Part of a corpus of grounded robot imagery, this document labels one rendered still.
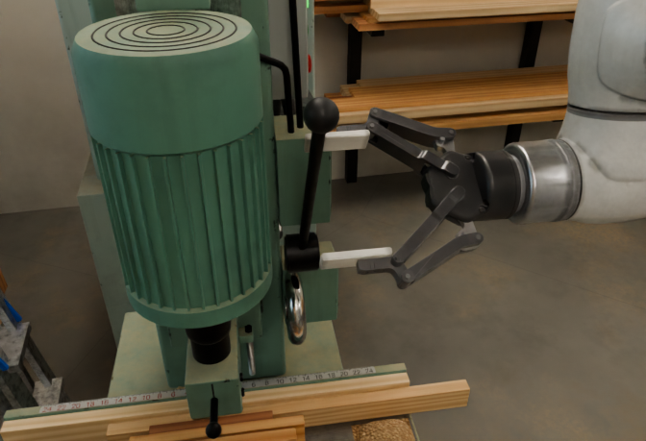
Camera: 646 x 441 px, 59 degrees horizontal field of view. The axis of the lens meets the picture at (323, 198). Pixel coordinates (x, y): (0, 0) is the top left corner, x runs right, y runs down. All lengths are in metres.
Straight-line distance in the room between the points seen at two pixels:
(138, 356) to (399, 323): 1.40
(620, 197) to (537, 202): 0.09
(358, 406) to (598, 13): 0.62
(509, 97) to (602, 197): 2.34
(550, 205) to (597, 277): 2.26
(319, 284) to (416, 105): 1.92
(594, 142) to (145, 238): 0.47
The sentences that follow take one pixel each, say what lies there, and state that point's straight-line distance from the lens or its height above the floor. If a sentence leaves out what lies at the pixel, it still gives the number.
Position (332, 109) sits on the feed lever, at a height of 1.45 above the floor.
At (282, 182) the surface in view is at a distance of 0.85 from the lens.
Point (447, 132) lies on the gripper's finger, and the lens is 0.64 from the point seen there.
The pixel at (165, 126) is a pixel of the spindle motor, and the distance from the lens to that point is 0.52.
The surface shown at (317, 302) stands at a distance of 0.97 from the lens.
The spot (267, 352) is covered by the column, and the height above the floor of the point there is 0.87.
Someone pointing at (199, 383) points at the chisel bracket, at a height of 1.07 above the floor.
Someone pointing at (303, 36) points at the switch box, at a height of 1.42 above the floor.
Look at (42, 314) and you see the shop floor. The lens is 2.69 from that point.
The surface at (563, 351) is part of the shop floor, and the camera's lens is 2.46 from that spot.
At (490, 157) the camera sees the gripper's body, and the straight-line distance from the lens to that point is 0.62.
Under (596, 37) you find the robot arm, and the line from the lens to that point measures 0.63.
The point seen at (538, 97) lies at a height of 0.61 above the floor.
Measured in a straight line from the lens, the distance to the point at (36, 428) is 0.96.
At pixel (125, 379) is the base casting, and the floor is 0.80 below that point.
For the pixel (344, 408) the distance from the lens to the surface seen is 0.92.
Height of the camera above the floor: 1.65
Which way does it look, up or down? 32 degrees down
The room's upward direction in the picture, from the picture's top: straight up
